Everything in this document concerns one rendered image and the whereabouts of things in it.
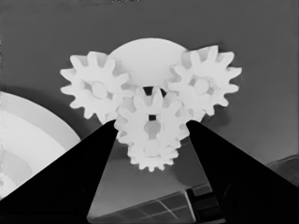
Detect large thick white disc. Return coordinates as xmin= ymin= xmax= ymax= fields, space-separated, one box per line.
xmin=0 ymin=91 xmax=82 ymax=200

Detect white round carrier with pins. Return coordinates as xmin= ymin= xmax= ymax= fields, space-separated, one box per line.
xmin=107 ymin=37 xmax=192 ymax=94

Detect small white toothed gear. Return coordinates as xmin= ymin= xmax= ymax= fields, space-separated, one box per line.
xmin=60 ymin=50 xmax=135 ymax=124
xmin=113 ymin=87 xmax=192 ymax=148
xmin=126 ymin=139 xmax=180 ymax=173
xmin=166 ymin=45 xmax=243 ymax=122

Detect dark robot body block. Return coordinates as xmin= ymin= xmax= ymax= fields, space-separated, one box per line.
xmin=186 ymin=185 xmax=225 ymax=224

